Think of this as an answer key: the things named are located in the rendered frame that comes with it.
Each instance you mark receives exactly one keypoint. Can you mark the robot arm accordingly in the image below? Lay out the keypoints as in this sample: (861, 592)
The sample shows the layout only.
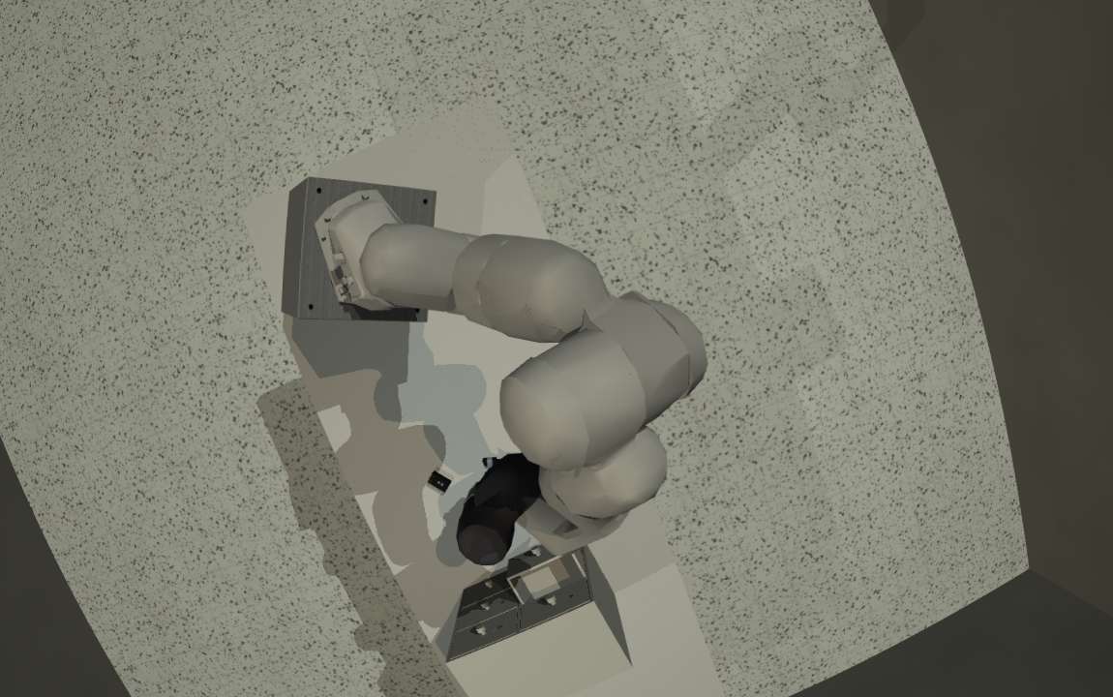
(575, 409)

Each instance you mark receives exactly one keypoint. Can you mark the black nine-volt battery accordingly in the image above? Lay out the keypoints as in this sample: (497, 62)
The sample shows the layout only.
(439, 481)

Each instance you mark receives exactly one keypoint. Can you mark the small grey chest of drawers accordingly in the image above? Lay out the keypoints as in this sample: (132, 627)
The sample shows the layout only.
(555, 658)

